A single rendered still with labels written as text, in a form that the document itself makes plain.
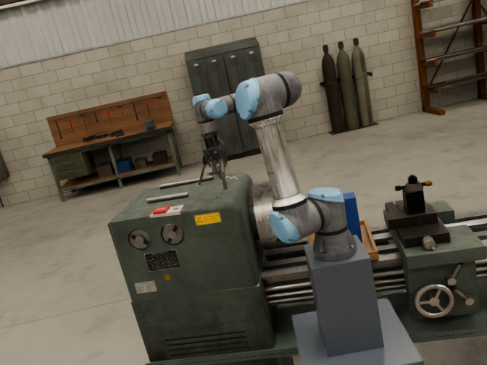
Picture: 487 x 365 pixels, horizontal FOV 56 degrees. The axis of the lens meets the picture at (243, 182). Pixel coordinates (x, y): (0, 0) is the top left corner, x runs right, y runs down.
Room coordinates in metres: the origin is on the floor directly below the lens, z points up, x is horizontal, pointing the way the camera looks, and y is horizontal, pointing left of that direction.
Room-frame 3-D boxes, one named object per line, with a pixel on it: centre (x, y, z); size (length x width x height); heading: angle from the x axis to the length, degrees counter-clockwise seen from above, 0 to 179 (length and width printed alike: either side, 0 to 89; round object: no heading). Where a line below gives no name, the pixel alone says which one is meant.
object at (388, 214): (1.83, -0.67, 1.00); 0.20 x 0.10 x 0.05; 80
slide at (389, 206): (1.89, -0.71, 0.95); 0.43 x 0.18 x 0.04; 170
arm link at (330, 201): (1.46, -0.25, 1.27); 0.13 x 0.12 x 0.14; 115
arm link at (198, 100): (1.90, 0.09, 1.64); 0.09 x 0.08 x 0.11; 25
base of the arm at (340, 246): (1.46, -0.26, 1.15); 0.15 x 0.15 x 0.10
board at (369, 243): (1.96, -0.38, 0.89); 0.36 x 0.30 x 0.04; 170
